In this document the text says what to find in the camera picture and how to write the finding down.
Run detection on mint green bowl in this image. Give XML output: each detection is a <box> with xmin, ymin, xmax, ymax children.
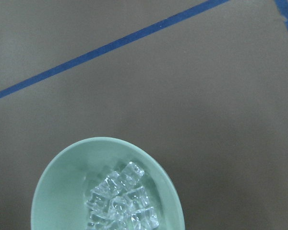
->
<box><xmin>31</xmin><ymin>137</ymin><xmax>185</xmax><ymax>230</ymax></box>

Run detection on clear ice cubes in bowl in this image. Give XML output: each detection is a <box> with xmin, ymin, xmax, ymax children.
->
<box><xmin>85</xmin><ymin>161</ymin><xmax>159</xmax><ymax>230</ymax></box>

